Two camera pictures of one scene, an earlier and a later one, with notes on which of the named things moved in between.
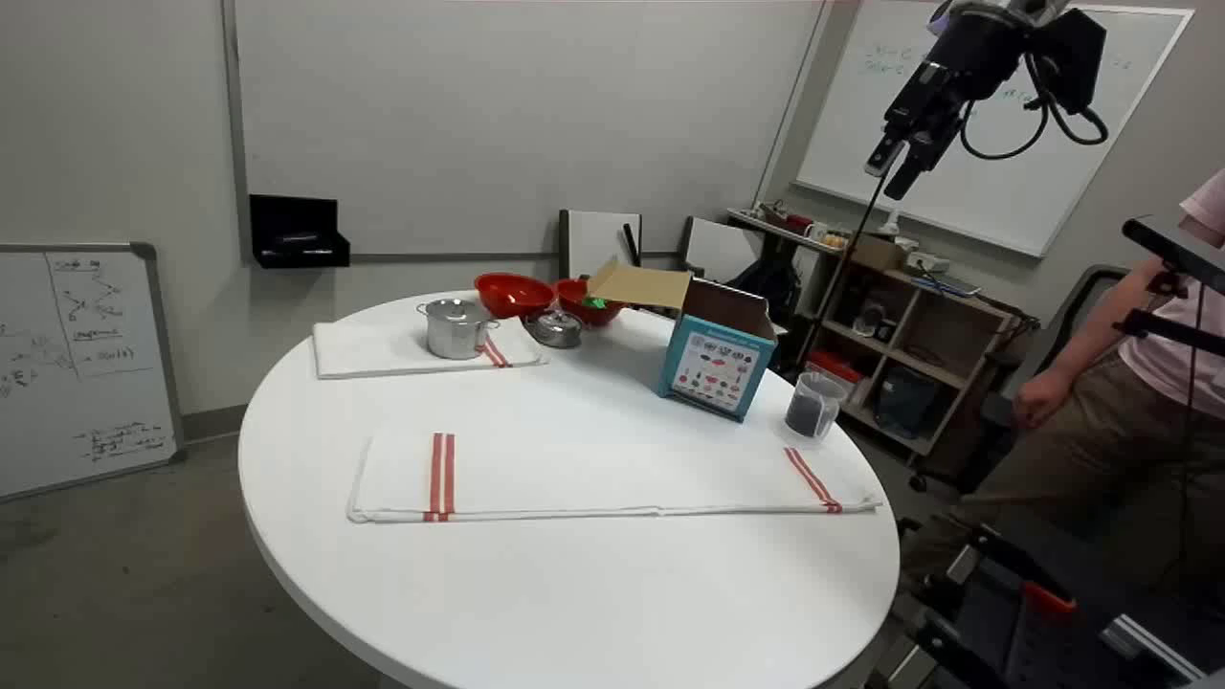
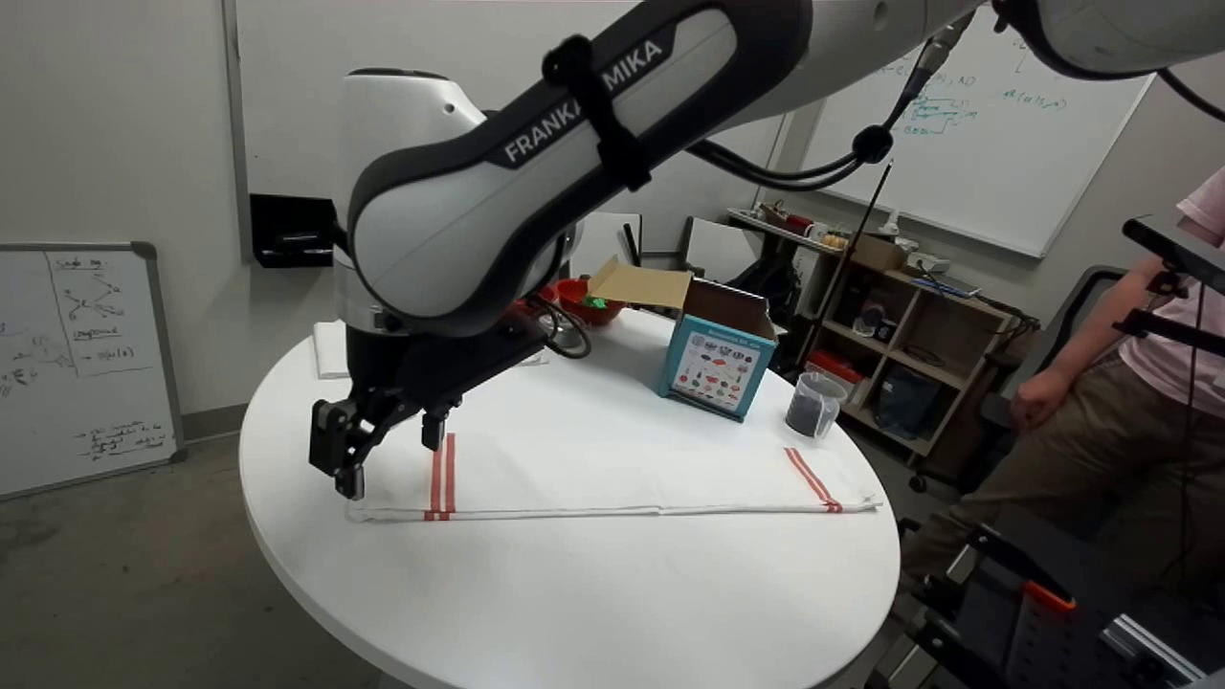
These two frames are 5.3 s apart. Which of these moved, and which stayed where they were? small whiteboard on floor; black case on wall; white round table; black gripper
Moved: black gripper
Stayed: white round table; small whiteboard on floor; black case on wall
